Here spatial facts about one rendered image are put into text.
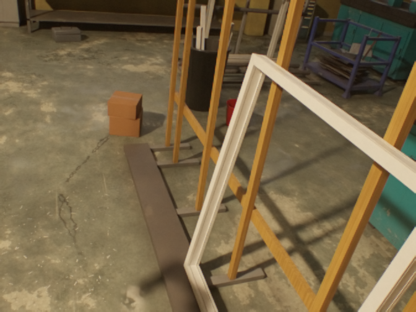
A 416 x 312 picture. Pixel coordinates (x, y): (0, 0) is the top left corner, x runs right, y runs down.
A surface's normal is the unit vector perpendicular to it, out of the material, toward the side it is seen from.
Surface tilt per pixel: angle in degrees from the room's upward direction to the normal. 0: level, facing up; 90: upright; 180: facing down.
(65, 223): 0
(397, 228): 90
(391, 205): 90
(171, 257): 0
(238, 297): 0
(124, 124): 90
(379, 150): 82
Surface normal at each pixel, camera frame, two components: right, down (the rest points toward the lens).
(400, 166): -0.92, -0.06
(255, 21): 0.31, 0.52
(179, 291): 0.12, -0.85
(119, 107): -0.07, 0.51
